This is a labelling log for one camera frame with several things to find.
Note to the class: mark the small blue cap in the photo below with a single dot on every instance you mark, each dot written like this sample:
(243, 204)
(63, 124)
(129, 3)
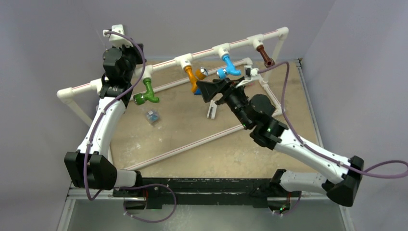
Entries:
(198, 92)

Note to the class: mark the white rectangular block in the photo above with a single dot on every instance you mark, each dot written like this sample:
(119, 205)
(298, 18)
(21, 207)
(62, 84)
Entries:
(211, 114)

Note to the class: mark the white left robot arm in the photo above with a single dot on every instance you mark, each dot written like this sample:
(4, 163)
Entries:
(89, 166)

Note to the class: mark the white PVC pipe frame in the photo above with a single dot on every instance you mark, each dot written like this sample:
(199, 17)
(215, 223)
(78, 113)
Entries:
(156, 71)

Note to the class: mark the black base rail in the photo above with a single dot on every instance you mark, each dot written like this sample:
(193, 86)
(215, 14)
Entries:
(255, 192)

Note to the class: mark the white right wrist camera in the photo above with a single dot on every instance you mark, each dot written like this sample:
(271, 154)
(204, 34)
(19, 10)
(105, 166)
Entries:
(250, 75)

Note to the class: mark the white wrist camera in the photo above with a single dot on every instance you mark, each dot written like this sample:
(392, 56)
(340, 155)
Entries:
(250, 75)
(115, 35)

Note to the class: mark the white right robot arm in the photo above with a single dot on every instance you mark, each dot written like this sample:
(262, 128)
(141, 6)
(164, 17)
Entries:
(336, 177)

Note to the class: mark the green faucet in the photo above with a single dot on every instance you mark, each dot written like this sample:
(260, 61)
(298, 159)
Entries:
(148, 95)

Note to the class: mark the brown faucet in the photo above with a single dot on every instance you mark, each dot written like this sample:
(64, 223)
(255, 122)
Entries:
(268, 62)

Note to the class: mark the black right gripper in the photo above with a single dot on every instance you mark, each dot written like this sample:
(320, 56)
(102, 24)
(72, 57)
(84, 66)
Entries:
(209, 90)

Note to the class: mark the clear blue plastic packet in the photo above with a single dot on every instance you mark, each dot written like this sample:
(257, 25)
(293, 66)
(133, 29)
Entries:
(152, 116)

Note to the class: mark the orange faucet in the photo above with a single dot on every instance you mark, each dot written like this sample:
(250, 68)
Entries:
(200, 74)

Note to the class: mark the blue faucet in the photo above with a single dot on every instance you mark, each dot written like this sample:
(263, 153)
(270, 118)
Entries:
(230, 69)

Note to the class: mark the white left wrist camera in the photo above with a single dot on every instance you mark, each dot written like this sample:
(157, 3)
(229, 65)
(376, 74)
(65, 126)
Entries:
(115, 35)

